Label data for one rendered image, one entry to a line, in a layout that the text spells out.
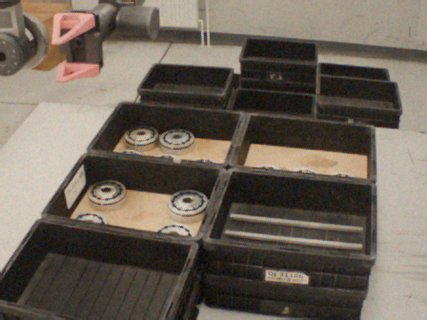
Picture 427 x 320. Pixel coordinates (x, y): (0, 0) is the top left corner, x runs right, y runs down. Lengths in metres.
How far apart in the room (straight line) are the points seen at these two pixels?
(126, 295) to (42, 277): 0.21
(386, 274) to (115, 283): 0.72
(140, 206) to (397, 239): 0.74
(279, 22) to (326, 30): 0.37
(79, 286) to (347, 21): 3.55
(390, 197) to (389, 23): 2.83
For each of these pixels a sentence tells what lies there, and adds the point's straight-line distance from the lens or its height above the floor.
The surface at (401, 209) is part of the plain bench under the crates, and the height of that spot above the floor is 0.70.
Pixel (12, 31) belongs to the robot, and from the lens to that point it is 1.86.
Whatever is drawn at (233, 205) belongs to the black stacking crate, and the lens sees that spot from 1.62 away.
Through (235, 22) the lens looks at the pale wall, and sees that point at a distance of 4.68.
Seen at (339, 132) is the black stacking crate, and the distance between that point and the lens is 1.83.
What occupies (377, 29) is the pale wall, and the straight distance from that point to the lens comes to 4.64.
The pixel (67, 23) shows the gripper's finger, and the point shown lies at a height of 1.50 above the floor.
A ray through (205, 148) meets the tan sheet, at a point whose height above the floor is 0.83.
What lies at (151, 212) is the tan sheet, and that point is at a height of 0.83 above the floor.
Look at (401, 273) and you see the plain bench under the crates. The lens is 1.66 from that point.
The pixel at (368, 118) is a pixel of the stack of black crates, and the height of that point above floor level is 0.54.
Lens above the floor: 1.82
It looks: 32 degrees down
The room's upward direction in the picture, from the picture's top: 4 degrees counter-clockwise
